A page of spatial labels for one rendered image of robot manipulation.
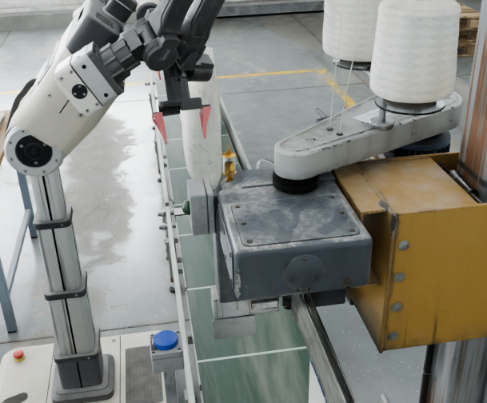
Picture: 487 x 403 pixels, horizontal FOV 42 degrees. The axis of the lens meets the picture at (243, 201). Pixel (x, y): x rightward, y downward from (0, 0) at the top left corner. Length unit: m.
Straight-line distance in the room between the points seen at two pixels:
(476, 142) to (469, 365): 0.52
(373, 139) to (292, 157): 0.19
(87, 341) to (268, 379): 0.61
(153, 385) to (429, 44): 1.66
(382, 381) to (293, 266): 1.74
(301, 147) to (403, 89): 0.23
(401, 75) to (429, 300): 0.45
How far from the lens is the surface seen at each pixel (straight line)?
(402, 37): 1.08
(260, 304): 1.40
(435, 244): 1.22
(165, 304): 3.15
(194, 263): 2.74
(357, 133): 1.27
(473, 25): 7.09
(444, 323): 1.34
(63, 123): 1.73
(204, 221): 1.25
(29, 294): 3.39
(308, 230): 1.09
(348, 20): 1.31
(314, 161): 1.19
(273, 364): 2.24
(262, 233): 1.08
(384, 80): 1.10
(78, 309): 2.16
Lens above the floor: 1.90
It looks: 28 degrees down
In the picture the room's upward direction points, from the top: 2 degrees counter-clockwise
